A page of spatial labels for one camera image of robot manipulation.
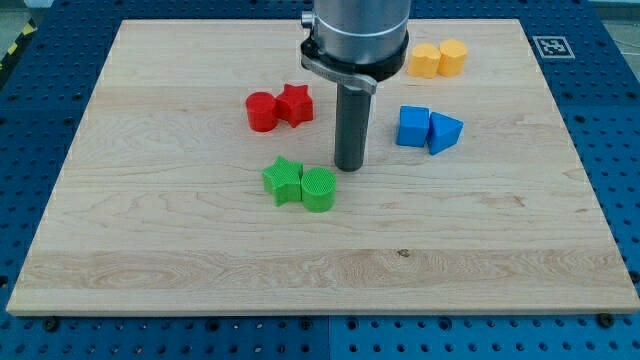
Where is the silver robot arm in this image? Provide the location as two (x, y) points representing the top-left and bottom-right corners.
(300, 0), (411, 95)

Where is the green star block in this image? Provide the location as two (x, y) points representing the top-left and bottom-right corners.
(262, 156), (304, 207)

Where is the red star block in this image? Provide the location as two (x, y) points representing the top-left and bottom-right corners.
(276, 84), (314, 128)

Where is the green cylinder block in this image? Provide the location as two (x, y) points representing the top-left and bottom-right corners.
(301, 167), (337, 213)

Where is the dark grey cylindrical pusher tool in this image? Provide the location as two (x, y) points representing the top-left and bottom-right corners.
(334, 84), (371, 172)

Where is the red cylinder block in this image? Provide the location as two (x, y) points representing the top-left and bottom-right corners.
(245, 92), (279, 132)

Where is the blue cube block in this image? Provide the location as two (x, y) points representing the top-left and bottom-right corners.
(396, 105), (430, 147)

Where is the blue triangular block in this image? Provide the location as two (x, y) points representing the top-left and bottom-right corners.
(427, 112), (464, 155)

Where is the light wooden board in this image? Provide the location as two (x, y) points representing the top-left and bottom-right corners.
(7, 19), (639, 316)

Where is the yellow hexagon block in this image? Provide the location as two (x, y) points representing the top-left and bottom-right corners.
(438, 39), (467, 77)

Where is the white fiducial marker tag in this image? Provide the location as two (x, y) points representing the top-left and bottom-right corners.
(532, 35), (575, 59)

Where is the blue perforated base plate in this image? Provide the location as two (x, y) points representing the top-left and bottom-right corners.
(1, 1), (639, 359)

